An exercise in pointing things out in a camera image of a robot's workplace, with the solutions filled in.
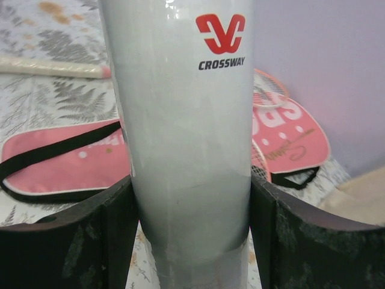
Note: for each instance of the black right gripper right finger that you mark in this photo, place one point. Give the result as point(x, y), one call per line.
point(298, 245)

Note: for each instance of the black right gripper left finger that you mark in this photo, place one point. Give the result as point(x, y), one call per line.
point(88, 245)

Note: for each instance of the white shuttlecock tube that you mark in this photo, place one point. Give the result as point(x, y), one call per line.
point(183, 79)

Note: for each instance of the beige canvas tote bag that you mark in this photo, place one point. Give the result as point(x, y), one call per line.
point(360, 199)

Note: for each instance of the pink racket near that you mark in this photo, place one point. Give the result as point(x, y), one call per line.
point(33, 66)

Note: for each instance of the pink racket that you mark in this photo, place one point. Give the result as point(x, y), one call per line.
point(33, 66)
point(267, 91)

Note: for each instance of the pink racket bag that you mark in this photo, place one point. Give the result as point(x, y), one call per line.
point(72, 163)

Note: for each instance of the pink racket far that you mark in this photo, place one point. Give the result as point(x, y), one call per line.
point(267, 91)

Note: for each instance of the floral table cloth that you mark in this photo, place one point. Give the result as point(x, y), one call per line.
point(71, 31)

